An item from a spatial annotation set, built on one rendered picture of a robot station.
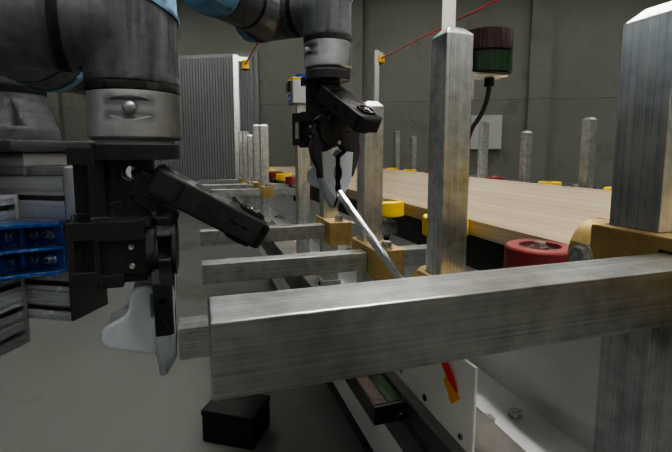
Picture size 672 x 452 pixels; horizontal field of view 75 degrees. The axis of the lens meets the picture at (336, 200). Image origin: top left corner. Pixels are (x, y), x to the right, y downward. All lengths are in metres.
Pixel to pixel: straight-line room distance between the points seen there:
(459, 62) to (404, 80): 6.80
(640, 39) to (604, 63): 7.49
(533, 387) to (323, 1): 0.67
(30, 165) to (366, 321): 0.80
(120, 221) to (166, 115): 0.09
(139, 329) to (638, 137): 0.41
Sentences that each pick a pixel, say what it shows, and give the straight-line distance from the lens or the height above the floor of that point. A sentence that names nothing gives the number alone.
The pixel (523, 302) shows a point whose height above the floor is 0.95.
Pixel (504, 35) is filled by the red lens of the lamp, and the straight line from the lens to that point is 0.56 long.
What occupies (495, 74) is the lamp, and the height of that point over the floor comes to 1.11.
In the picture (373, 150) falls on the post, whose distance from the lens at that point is 0.75.
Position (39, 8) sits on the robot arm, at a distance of 0.41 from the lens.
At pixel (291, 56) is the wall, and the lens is 7.71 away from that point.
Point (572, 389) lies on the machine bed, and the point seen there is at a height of 0.69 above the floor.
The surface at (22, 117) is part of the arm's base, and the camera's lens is 0.96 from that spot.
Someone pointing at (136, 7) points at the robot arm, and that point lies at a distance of 0.40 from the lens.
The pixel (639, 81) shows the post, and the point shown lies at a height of 1.06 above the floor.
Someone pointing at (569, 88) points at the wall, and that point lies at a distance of 7.64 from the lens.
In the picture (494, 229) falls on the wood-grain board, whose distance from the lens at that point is 0.75.
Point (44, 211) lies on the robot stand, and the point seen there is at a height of 0.92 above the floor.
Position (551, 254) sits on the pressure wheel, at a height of 0.90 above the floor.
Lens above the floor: 1.02
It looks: 6 degrees down
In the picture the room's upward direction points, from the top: straight up
